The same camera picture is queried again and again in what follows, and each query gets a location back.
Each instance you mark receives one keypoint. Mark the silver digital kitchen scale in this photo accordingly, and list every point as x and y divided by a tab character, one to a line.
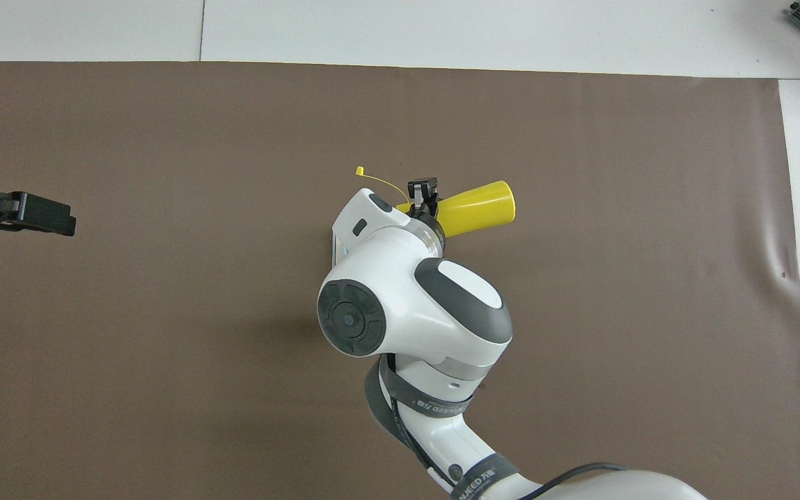
334	257

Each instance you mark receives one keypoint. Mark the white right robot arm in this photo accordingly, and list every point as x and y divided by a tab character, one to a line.
407	298

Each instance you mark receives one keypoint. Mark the brown table mat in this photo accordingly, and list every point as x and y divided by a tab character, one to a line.
164	347

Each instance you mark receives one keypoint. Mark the yellow squeeze bottle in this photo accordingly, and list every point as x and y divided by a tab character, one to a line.
480	207

